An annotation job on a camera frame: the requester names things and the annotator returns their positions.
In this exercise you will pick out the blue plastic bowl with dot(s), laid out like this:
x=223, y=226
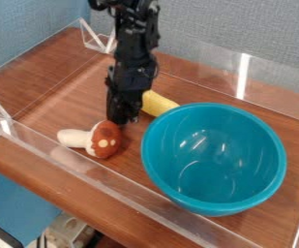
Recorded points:
x=213, y=158

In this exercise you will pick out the brown white toy mushroom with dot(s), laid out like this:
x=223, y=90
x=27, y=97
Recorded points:
x=100, y=141

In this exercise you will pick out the clear acrylic barrier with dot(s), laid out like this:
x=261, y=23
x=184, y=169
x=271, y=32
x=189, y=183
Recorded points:
x=52, y=90

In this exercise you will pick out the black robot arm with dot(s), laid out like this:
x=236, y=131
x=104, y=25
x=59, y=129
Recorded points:
x=135, y=19

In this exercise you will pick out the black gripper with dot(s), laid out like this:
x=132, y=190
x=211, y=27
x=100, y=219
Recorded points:
x=128, y=81

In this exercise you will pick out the yellow toy banana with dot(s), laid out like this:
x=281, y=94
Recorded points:
x=155, y=104

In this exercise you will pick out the grey metal bracket below table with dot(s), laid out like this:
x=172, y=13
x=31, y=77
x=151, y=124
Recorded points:
x=66, y=233

